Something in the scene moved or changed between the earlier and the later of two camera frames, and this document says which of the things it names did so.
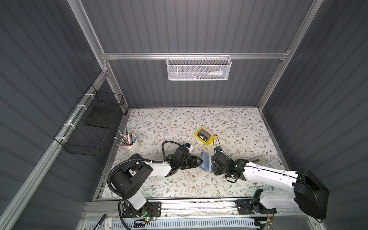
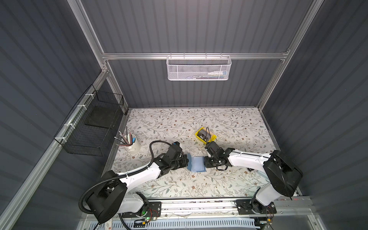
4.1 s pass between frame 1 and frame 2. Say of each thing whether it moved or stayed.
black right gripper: moved
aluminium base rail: stayed
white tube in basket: stayed
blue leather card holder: moved
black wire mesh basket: stayed
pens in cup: stayed
